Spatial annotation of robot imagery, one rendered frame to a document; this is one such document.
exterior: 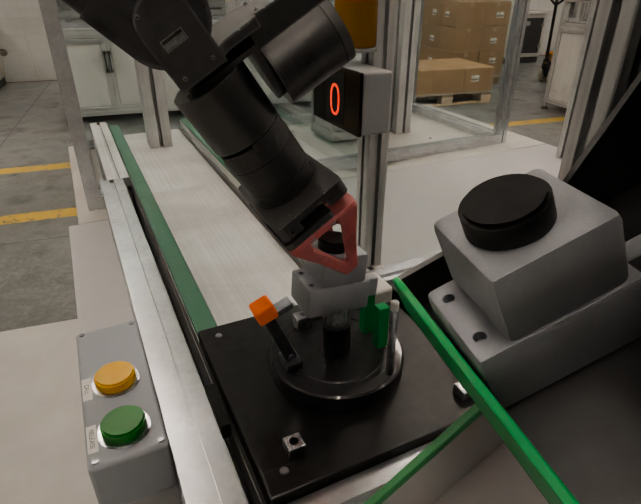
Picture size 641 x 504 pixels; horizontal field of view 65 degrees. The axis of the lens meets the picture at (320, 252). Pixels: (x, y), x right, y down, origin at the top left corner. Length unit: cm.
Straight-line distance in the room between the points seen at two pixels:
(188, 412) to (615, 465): 42
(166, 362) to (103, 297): 35
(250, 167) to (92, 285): 62
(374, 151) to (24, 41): 809
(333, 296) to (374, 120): 23
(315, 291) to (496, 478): 21
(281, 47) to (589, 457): 29
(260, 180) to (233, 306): 38
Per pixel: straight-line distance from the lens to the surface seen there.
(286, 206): 39
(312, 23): 37
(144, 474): 53
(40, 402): 75
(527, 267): 17
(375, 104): 60
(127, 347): 63
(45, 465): 68
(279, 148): 38
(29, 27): 858
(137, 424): 52
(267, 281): 79
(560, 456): 19
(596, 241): 18
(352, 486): 46
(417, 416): 51
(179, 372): 57
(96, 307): 90
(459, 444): 33
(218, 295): 77
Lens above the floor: 133
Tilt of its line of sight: 29 degrees down
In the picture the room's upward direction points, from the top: straight up
